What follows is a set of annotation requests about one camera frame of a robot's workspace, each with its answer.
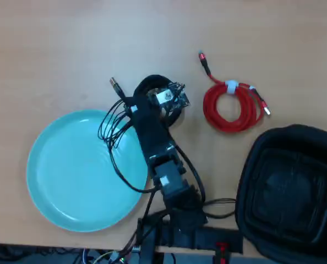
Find coloured wire bundle under table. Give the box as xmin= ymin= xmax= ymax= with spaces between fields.
xmin=79 ymin=246 xmax=142 ymax=264

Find black wires beside base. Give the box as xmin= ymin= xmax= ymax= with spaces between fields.
xmin=204 ymin=197 xmax=237 ymax=219

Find thin black servo wires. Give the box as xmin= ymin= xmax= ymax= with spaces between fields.
xmin=97 ymin=98 xmax=160 ymax=194

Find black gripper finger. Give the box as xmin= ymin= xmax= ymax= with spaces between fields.
xmin=130 ymin=81 xmax=151 ymax=103

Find black square bowl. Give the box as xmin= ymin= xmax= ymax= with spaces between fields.
xmin=234 ymin=124 xmax=327 ymax=264

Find black charging cable coil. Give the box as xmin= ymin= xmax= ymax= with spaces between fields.
xmin=109 ymin=74 xmax=186 ymax=129

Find green round bowl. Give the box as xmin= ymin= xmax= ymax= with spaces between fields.
xmin=26 ymin=109 xmax=149 ymax=233

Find black gripper body with motor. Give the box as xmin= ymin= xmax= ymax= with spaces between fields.
xmin=126 ymin=94 xmax=172 ymax=155

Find red charging cable coil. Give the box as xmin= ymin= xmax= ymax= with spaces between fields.
xmin=198 ymin=50 xmax=272 ymax=134

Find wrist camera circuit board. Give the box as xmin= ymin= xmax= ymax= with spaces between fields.
xmin=146 ymin=81 xmax=192 ymax=114

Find thick black camera cable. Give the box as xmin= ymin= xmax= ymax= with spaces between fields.
xmin=176 ymin=144 xmax=207 ymax=206

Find red and black table clamp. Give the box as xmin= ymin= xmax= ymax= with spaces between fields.
xmin=214 ymin=241 xmax=231 ymax=264

